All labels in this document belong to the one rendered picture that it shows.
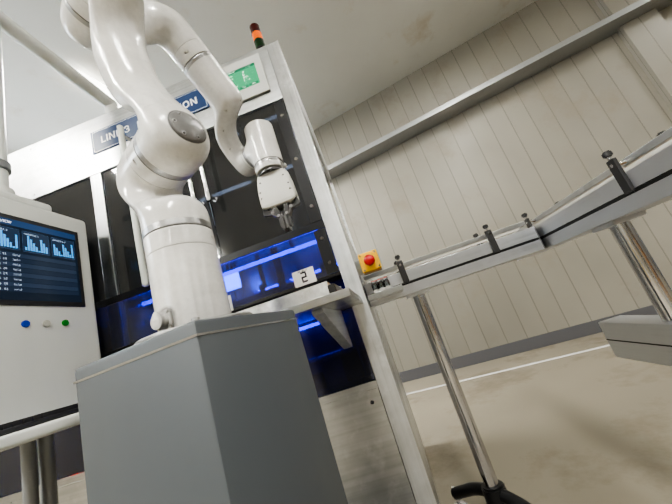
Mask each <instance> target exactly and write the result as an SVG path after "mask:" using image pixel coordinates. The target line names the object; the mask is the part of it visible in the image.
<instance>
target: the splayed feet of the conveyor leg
mask: <svg viewBox="0 0 672 504"><path fill-rule="evenodd" d="M498 481H499V486H497V487H496V488H486V487H485V485H484V483H483V482H477V481H472V482H467V483H464V484H461V485H458V486H452V488H451V495H452V497H453V498H454V499H455V501H456V502H454V503H453V504H467V502H465V501H463V500H460V499H463V498H467V497H471V496H484V498H485V500H486V503H487V504H531V503H530V502H528V501H527V500H525V499H523V498H522V497H520V496H518V495H516V494H514V493H512V492H510V491H508V490H507V489H506V487H505V484H504V483H503V482H502V481H500V480H499V479H498Z"/></svg>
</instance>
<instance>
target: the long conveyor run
mask: <svg viewBox="0 0 672 504"><path fill-rule="evenodd" d="M612 155H613V152H612V151H611V150H610V151H609V150H607V151H605V152H603V153H602V155H601V156H602V158H603V159H608V162H606V164H607V166H608V168H609V169H607V170H606V171H604V172H603V173H601V174H600V175H598V176H597V177H595V178H594V179H592V180H591V181H589V182H588V183H586V184H585V185H583V186H582V187H580V188H579V189H577V190H576V191H574V192H573V193H571V194H570V195H568V196H567V197H565V198H564V199H562V200H561V201H558V202H556V203H555V205H553V206H552V207H550V208H549V209H547V210H546V211H544V212H543V213H541V214H540V215H538V216H537V217H535V218H534V219H532V220H529V218H527V216H528V215H527V213H523V214H522V215H521V217H522V218H525V220H524V222H525V224H526V226H523V227H521V228H519V230H518V231H521V230H524V229H527V228H530V227H533V226H534V228H535V229H536V231H537V233H538V235H539V237H540V239H541V240H542V242H543V244H544V246H545V249H543V250H541V251H538V252H536V253H534V254H531V255H529V256H526V257H523V258H520V259H517V261H518V260H521V259H524V258H527V257H530V256H533V255H536V254H539V253H542V252H545V251H547V250H550V249H552V248H555V247H557V246H559V245H562V244H564V243H567V242H569V241H572V240H574V239H576V238H579V237H581V236H584V235H586V234H589V233H591V232H592V229H594V228H597V227H599V226H601V225H604V224H606V223H608V222H611V221H613V220H616V219H619V218H622V217H625V216H628V215H631V214H634V213H637V212H640V211H643V210H647V209H649V208H652V207H654V206H657V205H659V204H661V203H664V202H666V201H669V200H671V199H672V127H671V128H669V129H668V130H666V131H665V130H664V131H661V132H659V133H658V134H657V135H656V138H654V139H653V140H651V141H650V142H648V143H647V144H645V145H644V146H642V147H641V148H639V149H638V150H636V151H635V152H633V153H631V154H630V155H628V156H627V157H625V158H624V159H622V160H621V161H619V162H618V160H617V158H616V157H615V158H612V157H611V156H612ZM518 231H515V232H513V233H516V232H518ZM513 233H512V234H513Z"/></svg>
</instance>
